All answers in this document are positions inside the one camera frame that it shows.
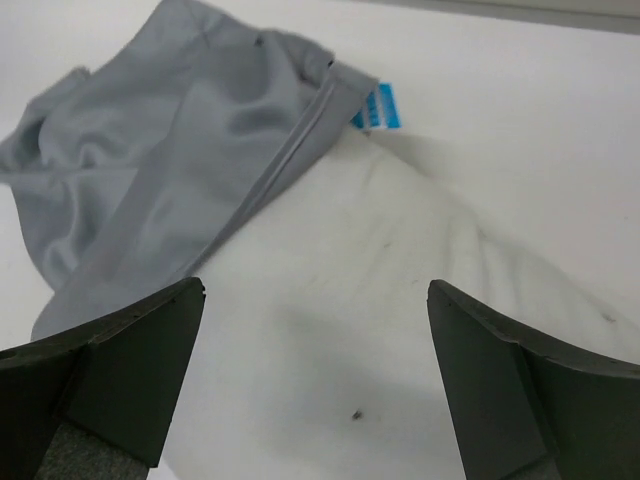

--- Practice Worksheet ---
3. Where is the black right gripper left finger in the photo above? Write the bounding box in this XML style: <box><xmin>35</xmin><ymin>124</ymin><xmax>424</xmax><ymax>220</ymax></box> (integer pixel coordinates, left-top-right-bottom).
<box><xmin>1</xmin><ymin>277</ymin><xmax>205</xmax><ymax>479</ymax></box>

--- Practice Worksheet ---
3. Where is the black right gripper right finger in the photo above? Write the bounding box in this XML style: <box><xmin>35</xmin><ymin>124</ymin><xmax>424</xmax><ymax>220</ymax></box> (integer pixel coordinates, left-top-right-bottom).
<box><xmin>427</xmin><ymin>280</ymin><xmax>639</xmax><ymax>479</ymax></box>

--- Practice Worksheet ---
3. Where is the white pillow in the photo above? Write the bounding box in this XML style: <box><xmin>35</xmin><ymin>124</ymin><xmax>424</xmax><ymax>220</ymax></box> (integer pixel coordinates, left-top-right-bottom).
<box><xmin>163</xmin><ymin>130</ymin><xmax>639</xmax><ymax>479</ymax></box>

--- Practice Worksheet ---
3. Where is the grey pillowcase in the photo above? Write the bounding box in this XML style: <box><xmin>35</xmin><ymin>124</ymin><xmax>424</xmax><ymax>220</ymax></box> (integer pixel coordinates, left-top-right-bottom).
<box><xmin>1</xmin><ymin>1</ymin><xmax>376</xmax><ymax>340</ymax></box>

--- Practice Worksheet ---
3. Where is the blue pillow label tag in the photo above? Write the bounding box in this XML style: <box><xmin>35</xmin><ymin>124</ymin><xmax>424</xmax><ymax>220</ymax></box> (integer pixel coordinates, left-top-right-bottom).
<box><xmin>351</xmin><ymin>82</ymin><xmax>402</xmax><ymax>132</ymax></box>

